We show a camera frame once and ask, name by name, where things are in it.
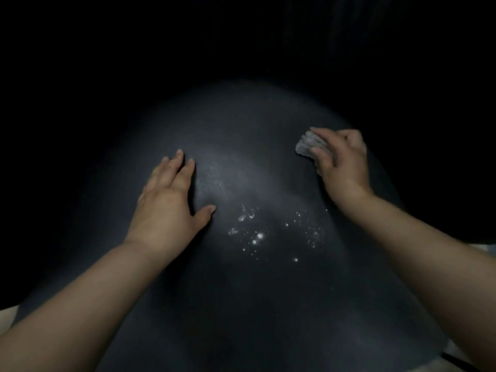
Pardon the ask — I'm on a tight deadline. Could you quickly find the person's right hand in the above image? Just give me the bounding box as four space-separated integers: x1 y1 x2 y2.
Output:
309 127 376 214

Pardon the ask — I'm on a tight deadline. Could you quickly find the person's left hand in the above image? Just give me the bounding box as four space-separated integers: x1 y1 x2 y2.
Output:
124 149 217 265

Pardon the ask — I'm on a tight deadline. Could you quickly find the white cleaning cloth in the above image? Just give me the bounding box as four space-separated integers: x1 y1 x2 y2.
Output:
295 131 330 175

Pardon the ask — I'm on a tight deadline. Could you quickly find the person's left forearm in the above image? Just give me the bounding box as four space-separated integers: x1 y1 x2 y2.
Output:
0 241 171 372

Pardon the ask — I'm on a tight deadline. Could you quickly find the person's right forearm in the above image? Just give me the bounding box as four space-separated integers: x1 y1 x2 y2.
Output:
344 193 496 372

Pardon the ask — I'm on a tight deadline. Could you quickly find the scatter of white specks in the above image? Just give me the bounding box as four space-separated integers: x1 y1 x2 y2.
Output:
227 204 329 265

